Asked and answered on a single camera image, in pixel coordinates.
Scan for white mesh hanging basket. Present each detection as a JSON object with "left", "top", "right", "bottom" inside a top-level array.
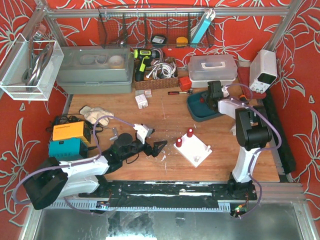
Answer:
[{"left": 0, "top": 34, "right": 64, "bottom": 101}]

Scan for yellow box device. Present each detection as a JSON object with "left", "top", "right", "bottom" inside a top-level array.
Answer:
[{"left": 52, "top": 121, "right": 91, "bottom": 144}]

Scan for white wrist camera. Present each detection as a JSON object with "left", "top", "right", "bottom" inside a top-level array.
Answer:
[
  {"left": 133, "top": 123, "right": 154, "bottom": 145},
  {"left": 221, "top": 85, "right": 230, "bottom": 98}
]

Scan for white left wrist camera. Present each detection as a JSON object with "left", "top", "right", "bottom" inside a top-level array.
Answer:
[{"left": 133, "top": 123, "right": 154, "bottom": 145}]

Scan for red large spring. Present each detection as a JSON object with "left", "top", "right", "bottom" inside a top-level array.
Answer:
[{"left": 186, "top": 128, "right": 194, "bottom": 138}]

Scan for aluminium frame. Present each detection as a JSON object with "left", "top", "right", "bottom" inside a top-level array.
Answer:
[{"left": 0, "top": 0, "right": 303, "bottom": 98}]

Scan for black cable duct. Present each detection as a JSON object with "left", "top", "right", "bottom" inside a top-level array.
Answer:
[{"left": 262, "top": 90, "right": 296, "bottom": 174}]

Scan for white coiled cables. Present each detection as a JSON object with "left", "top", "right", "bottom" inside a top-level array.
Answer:
[{"left": 146, "top": 62, "right": 178, "bottom": 80}]

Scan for yellow tape measure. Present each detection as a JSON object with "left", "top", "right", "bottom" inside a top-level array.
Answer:
[{"left": 176, "top": 36, "right": 189, "bottom": 48}]

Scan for orange black screwdriver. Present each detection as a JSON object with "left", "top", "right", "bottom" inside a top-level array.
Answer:
[{"left": 239, "top": 95, "right": 248, "bottom": 102}]

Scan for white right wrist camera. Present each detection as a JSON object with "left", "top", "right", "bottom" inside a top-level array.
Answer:
[{"left": 221, "top": 85, "right": 230, "bottom": 98}]

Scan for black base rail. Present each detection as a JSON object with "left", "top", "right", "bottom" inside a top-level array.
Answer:
[{"left": 78, "top": 180, "right": 258, "bottom": 209}]

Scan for teal plastic tray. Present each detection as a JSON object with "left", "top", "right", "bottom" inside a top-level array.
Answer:
[{"left": 186, "top": 91, "right": 222, "bottom": 123}]

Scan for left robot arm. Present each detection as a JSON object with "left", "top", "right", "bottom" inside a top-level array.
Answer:
[{"left": 22, "top": 133, "right": 168, "bottom": 210}]

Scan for black wire wall basket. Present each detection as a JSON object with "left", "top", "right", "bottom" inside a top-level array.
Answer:
[{"left": 97, "top": 4, "right": 215, "bottom": 49}]

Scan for green cordless drill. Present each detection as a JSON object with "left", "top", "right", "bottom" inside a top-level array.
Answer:
[{"left": 133, "top": 48, "right": 160, "bottom": 82}]

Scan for white power supply unit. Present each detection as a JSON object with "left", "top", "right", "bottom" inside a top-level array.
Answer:
[{"left": 249, "top": 49, "right": 278, "bottom": 94}]

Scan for black round tape measure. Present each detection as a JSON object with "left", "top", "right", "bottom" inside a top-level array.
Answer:
[{"left": 150, "top": 34, "right": 167, "bottom": 48}]

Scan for teal box device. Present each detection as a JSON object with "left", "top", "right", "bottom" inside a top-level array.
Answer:
[{"left": 48, "top": 137, "right": 88, "bottom": 161}]

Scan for red small box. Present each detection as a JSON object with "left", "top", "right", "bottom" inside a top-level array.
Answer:
[{"left": 178, "top": 76, "right": 192, "bottom": 91}]

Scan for red handled small tool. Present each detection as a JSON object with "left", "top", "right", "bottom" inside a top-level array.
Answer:
[{"left": 167, "top": 91, "right": 189, "bottom": 95}]

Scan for white clear toolbox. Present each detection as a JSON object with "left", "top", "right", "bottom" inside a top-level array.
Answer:
[{"left": 188, "top": 54, "right": 238, "bottom": 88}]

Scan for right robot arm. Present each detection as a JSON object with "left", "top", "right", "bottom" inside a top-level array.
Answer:
[{"left": 202, "top": 80, "right": 272, "bottom": 199}]

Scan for white work glove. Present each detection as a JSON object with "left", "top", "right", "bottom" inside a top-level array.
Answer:
[{"left": 79, "top": 105, "right": 115, "bottom": 125}]

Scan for grey plastic storage box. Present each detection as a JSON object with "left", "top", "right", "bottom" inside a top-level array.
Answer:
[{"left": 56, "top": 46, "right": 134, "bottom": 95}]

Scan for brown wicker basket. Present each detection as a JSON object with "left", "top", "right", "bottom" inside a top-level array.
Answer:
[{"left": 132, "top": 69, "right": 179, "bottom": 90}]

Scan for white base plate with pegs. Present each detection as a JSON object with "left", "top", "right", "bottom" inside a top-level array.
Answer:
[{"left": 173, "top": 133, "right": 213, "bottom": 168}]

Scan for blue white board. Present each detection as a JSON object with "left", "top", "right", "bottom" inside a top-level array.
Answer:
[{"left": 190, "top": 8, "right": 216, "bottom": 48}]

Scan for grey metal bracket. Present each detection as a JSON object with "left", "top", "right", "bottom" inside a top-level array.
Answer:
[{"left": 109, "top": 127, "right": 119, "bottom": 141}]

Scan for white power adapter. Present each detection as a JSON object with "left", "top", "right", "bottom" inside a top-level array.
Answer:
[{"left": 135, "top": 94, "right": 149, "bottom": 109}]

